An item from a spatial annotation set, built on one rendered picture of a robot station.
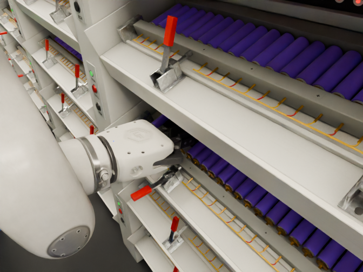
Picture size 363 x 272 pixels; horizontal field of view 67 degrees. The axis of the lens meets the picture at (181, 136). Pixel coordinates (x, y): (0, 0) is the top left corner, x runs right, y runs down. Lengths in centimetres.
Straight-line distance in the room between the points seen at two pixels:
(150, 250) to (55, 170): 65
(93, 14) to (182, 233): 49
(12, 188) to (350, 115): 30
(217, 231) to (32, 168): 29
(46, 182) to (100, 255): 80
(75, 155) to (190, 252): 37
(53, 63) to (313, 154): 92
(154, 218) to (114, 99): 31
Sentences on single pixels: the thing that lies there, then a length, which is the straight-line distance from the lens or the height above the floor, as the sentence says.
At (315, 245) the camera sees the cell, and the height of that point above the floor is 57.
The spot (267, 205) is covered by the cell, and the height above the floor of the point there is 57.
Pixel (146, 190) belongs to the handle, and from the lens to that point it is 47.
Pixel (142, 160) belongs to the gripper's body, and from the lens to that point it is 40.
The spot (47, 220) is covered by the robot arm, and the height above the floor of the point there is 68.
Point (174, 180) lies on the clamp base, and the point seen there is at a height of 54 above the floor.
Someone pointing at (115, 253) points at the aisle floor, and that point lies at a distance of 105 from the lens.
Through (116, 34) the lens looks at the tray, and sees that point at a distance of 53.
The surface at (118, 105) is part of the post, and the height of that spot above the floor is 60.
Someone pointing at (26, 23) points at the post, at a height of 63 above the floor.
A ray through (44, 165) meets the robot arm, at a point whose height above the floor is 73.
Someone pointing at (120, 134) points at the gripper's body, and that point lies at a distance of 44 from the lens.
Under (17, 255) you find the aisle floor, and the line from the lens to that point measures 117.
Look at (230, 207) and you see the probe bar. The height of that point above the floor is 56.
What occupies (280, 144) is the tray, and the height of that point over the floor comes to 72.
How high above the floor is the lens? 89
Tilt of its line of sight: 37 degrees down
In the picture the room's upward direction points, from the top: straight up
